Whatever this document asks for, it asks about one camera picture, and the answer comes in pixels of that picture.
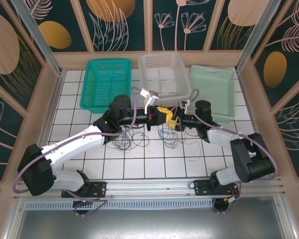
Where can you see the aluminium left corner post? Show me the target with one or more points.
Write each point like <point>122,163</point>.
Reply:
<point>40,42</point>

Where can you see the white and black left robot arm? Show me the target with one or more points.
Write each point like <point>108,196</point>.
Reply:
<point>74,147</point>

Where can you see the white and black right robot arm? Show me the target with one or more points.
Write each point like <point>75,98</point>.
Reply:
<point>219,137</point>

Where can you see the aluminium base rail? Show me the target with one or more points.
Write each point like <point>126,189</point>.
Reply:
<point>149,186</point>

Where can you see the white plastic basket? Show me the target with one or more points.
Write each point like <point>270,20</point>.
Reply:
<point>162,74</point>

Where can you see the aluminium right corner post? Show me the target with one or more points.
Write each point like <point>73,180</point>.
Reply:
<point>256,35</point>

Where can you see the teal plastic basket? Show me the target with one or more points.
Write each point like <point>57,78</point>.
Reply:
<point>105,82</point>

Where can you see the grey metal panel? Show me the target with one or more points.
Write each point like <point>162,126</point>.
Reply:
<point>149,224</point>

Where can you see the mint green plastic basket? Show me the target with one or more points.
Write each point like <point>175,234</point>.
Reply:
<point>211,87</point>

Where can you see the aluminium corner post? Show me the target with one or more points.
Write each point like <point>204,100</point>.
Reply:
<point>256,35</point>
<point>40,42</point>

